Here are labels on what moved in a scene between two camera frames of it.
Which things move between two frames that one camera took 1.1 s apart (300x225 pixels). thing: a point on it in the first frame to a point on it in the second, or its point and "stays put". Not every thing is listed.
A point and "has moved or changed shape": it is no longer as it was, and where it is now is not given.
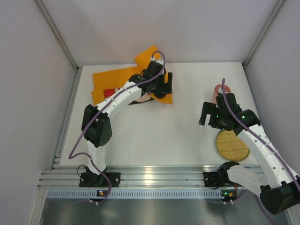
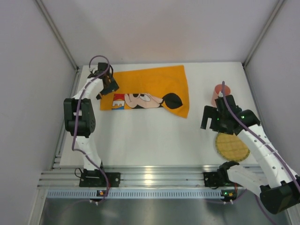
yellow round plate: [230, 146] stays put
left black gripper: [167, 82] to [109, 86]
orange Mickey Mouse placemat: [105, 82] has moved or changed shape
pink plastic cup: [218, 89] stays put
